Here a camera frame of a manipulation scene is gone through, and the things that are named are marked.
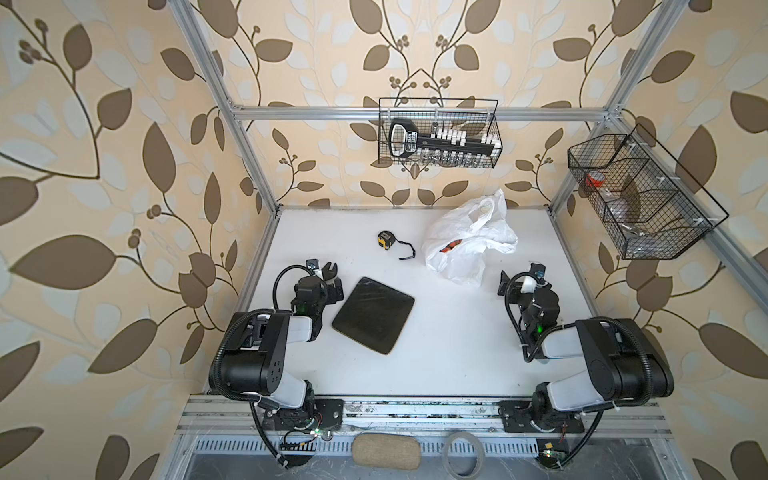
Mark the white plastic bag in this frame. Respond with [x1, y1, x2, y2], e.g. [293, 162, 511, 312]
[421, 190, 518, 287]

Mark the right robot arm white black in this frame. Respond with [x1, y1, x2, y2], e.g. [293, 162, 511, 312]
[497, 263, 674, 470]

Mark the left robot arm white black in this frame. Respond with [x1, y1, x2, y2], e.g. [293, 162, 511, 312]
[209, 259, 344, 469]

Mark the black square tray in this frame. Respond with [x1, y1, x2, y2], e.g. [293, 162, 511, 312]
[332, 277, 415, 355]

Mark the yellow black tape measure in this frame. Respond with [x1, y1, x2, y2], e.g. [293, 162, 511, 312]
[377, 230, 416, 261]

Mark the red cup in basket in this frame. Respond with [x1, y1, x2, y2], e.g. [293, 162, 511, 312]
[584, 170, 606, 190]

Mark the black socket tool set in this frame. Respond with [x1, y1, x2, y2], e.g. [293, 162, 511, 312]
[384, 119, 502, 160]

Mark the grey tape roll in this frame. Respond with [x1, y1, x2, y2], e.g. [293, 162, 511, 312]
[441, 431, 486, 480]

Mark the beige sponge block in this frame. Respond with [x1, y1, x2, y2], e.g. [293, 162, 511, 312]
[351, 433, 421, 471]

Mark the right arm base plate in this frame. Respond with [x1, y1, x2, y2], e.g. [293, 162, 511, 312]
[498, 400, 585, 435]

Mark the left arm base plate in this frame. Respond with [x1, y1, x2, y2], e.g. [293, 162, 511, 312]
[264, 398, 344, 432]

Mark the right wire basket black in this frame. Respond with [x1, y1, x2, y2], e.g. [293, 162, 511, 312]
[567, 124, 729, 260]

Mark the wire basket black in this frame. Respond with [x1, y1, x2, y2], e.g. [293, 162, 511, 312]
[378, 96, 503, 169]
[567, 124, 729, 260]

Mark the back wire basket black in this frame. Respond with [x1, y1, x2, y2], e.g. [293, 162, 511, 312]
[378, 96, 503, 169]

